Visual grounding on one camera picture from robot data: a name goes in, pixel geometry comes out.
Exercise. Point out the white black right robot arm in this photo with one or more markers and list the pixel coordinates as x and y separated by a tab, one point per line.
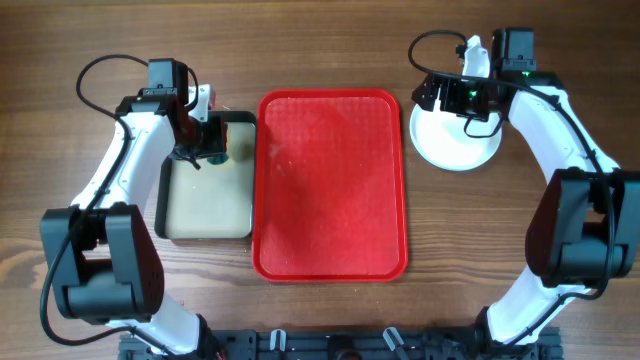
585	230

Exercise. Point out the red plastic tray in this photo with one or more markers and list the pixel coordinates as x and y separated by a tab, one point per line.
329	200

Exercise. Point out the black tray with soapy water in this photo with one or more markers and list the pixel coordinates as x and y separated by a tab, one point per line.
214	201

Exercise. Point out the green yellow sponge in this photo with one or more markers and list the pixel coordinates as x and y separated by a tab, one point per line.
218	159

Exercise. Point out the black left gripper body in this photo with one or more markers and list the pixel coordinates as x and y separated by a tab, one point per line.
218	136

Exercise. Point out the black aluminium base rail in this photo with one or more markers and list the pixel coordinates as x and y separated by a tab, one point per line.
391	343

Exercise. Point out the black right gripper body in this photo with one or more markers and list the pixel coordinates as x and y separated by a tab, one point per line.
433	95

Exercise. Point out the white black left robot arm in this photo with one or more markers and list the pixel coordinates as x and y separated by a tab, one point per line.
104	274

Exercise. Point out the white plate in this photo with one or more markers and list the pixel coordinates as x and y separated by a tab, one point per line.
442	139

